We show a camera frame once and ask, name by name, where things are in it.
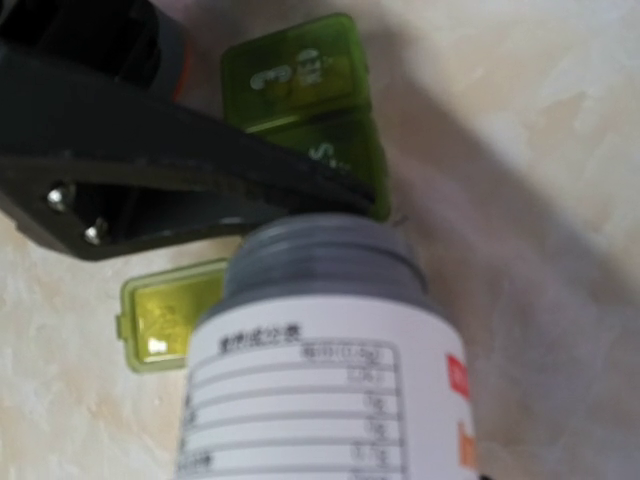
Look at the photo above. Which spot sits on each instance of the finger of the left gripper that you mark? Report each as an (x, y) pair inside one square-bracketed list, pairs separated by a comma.
[(96, 169)]

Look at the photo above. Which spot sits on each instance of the orange pill bottle grey cap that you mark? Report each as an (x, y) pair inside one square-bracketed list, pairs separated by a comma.
[(324, 359)]

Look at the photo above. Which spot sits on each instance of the green weekly pill organizer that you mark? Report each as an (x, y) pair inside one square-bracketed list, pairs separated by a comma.
[(305, 88)]

